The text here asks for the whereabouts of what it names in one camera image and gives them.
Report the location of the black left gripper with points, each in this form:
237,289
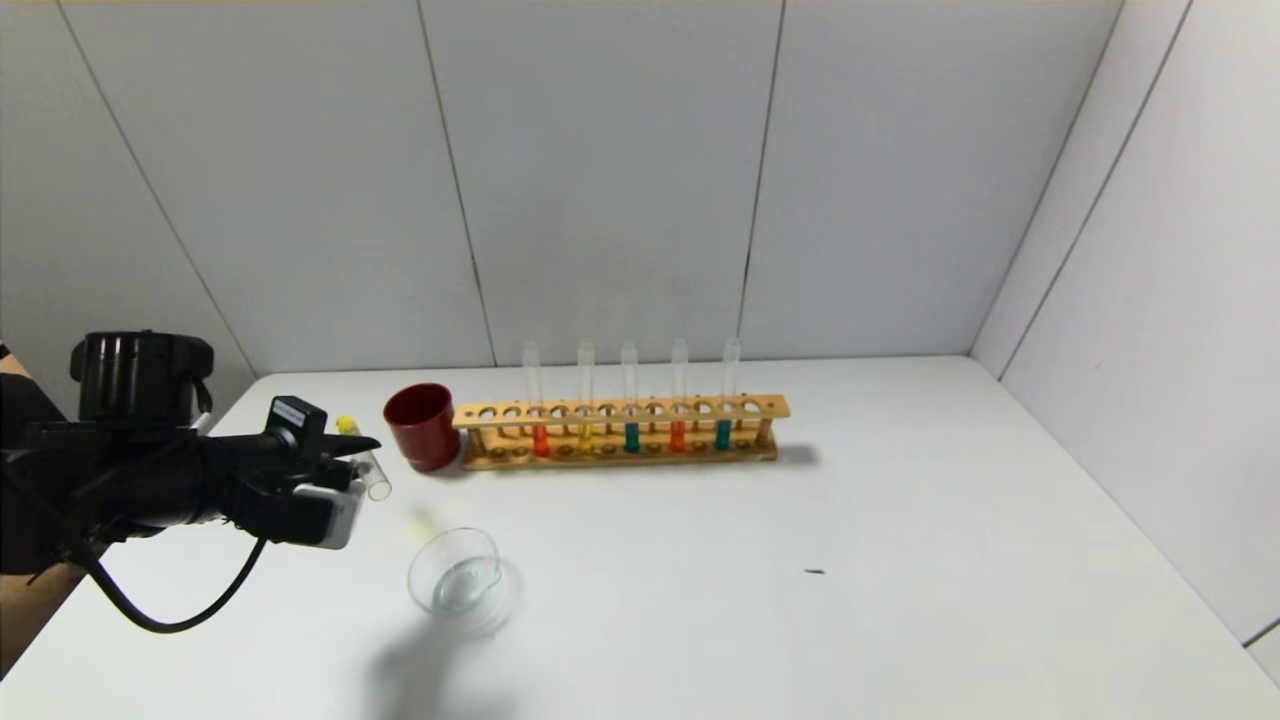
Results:
297,424

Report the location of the yellow pigment test tube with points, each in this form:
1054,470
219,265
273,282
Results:
585,435
375,482

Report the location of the red pigment test tube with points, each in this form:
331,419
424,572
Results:
677,435
540,440

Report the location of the black and orange left arm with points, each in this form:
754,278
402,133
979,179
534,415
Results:
130,470

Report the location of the wooden test tube rack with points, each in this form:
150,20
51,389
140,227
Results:
620,410

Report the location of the teal pigment test tube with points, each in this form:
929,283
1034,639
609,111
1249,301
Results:
722,434
631,437

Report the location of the dark red cup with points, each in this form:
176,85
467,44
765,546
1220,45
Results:
422,425

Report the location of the clear glass spouted dish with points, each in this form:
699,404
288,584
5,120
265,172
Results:
465,590

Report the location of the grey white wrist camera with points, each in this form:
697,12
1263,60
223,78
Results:
335,515

